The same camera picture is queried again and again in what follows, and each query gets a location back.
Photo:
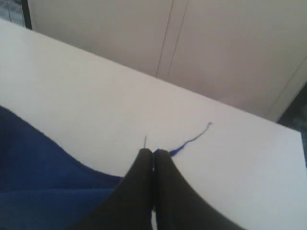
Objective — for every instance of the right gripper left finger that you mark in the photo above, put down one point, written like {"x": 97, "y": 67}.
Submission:
{"x": 129, "y": 206}

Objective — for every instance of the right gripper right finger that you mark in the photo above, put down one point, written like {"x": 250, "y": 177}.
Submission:
{"x": 178, "y": 206}

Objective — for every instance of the blue towel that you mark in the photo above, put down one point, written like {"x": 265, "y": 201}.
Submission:
{"x": 41, "y": 186}

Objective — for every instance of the black metal post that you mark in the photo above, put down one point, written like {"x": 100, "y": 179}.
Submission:
{"x": 26, "y": 14}

